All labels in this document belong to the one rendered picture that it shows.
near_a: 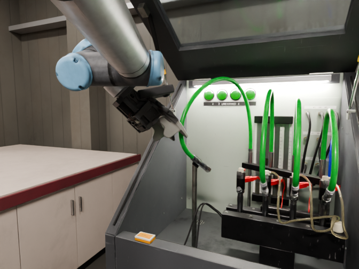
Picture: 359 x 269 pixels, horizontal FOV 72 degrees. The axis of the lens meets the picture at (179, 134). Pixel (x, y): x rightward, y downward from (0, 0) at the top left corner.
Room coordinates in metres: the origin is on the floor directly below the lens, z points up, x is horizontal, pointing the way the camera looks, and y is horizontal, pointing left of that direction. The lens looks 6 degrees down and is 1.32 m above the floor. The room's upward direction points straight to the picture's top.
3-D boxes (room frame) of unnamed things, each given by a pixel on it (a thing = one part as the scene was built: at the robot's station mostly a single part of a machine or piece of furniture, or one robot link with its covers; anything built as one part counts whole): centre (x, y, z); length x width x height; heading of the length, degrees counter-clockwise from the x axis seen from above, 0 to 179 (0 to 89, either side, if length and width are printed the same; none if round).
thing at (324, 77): (1.03, -0.31, 1.43); 0.54 x 0.03 x 0.02; 66
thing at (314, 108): (0.93, -0.53, 1.20); 0.13 x 0.03 x 0.31; 66
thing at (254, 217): (0.74, -0.31, 0.91); 0.34 x 0.10 x 0.15; 66
